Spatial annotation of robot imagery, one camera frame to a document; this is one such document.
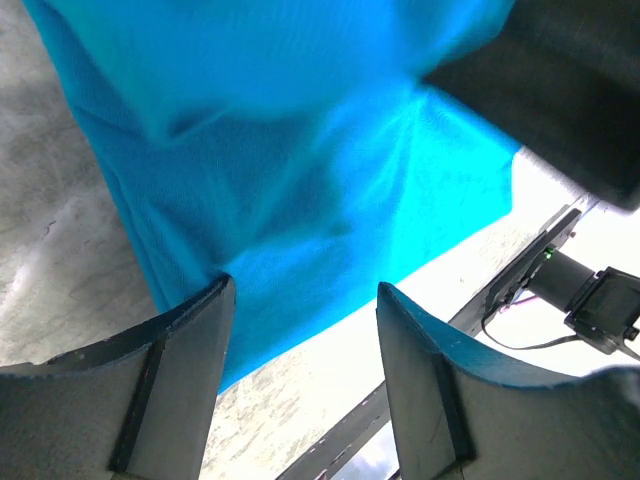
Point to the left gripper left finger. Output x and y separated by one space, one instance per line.
137 405

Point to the blue t shirt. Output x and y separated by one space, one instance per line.
290 144

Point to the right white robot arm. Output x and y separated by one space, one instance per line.
600 307

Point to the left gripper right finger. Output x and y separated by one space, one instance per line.
462 410

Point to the black base beam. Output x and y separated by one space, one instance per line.
360 446

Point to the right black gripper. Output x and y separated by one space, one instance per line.
562 78

